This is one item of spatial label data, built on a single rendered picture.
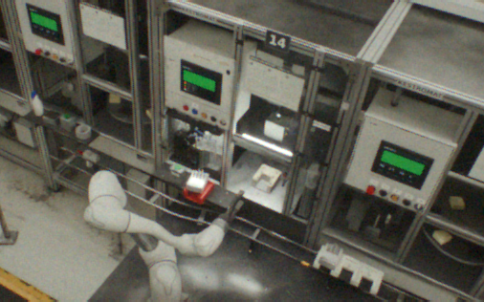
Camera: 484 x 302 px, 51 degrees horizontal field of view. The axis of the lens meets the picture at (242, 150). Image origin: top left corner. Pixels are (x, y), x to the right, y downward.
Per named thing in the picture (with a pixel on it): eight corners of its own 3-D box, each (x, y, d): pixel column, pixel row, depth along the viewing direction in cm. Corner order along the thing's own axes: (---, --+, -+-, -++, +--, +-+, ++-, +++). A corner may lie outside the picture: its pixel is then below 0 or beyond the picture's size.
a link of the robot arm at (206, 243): (215, 221, 255) (201, 227, 264) (199, 242, 244) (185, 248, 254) (230, 236, 257) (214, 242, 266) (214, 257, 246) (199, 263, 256)
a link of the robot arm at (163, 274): (153, 312, 265) (151, 288, 251) (148, 282, 278) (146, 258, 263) (184, 306, 269) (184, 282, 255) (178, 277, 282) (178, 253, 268)
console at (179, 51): (162, 108, 291) (160, 37, 261) (187, 84, 311) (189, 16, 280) (226, 134, 279) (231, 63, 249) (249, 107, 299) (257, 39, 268)
